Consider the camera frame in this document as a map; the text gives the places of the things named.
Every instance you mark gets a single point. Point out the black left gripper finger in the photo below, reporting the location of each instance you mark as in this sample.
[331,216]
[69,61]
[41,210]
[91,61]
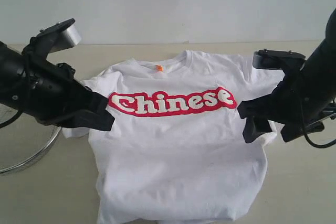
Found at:
[101,121]
[94,101]

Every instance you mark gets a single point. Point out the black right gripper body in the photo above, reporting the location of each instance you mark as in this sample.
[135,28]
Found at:
[300,105]

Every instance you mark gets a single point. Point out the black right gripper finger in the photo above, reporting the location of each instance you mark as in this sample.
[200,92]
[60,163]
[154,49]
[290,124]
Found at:
[254,128]
[262,108]

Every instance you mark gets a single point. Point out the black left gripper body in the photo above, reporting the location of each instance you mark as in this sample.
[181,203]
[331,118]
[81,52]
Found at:
[45,96]

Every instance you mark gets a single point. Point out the white t-shirt red print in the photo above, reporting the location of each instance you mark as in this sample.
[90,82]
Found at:
[176,152]

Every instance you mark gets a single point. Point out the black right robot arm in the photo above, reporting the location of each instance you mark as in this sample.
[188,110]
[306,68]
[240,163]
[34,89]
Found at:
[319,66]

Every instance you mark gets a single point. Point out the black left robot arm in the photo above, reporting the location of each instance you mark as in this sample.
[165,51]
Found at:
[9,58]

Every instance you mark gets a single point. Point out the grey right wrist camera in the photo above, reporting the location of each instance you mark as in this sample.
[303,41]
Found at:
[277,60]

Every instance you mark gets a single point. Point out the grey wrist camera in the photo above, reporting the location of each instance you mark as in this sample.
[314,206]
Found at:
[60,36]
[277,60]

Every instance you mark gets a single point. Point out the metal wire mesh basket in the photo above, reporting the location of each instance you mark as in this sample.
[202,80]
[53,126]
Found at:
[25,142]

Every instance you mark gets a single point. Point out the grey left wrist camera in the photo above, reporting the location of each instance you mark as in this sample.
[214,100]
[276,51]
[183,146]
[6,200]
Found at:
[60,36]

